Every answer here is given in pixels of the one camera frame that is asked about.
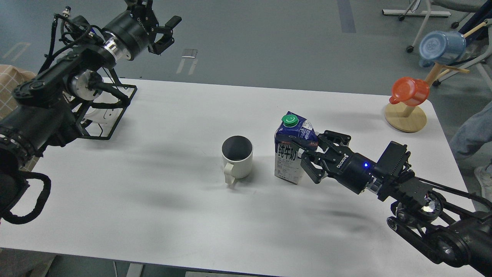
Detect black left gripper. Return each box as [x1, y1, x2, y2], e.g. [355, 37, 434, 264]
[102, 0, 182, 61]

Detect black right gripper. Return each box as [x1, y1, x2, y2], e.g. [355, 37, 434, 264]
[291, 130, 376, 195]

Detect blue white milk carton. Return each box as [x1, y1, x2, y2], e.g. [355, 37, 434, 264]
[274, 112, 318, 185]

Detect white ribbed mug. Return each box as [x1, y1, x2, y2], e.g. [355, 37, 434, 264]
[221, 135, 253, 187]

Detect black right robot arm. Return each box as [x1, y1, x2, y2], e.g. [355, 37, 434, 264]
[291, 131, 492, 277]

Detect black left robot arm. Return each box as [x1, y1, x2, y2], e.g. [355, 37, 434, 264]
[0, 0, 182, 225]

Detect white cup on rack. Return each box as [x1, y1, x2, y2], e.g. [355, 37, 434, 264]
[84, 107, 122, 124]

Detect orange plastic cup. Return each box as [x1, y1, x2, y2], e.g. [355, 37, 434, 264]
[389, 77, 430, 107]

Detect blue plastic cup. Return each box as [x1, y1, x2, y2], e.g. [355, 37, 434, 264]
[419, 30, 466, 68]

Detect beige checkered cloth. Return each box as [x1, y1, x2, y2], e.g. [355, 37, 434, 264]
[0, 64, 43, 162]

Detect person leg in jeans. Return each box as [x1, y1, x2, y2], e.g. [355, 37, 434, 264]
[449, 102, 492, 160]

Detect white sneaker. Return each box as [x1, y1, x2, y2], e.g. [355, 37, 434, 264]
[473, 164, 492, 201]

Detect black wire cup rack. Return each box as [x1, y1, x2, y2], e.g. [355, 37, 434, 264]
[65, 69, 137, 140]

